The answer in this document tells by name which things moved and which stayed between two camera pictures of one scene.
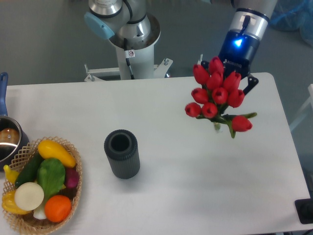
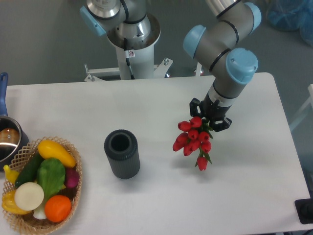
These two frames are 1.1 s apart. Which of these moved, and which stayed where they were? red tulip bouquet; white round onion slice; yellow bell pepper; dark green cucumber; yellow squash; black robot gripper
Moved: black robot gripper; red tulip bouquet
Stayed: yellow squash; white round onion slice; dark green cucumber; yellow bell pepper
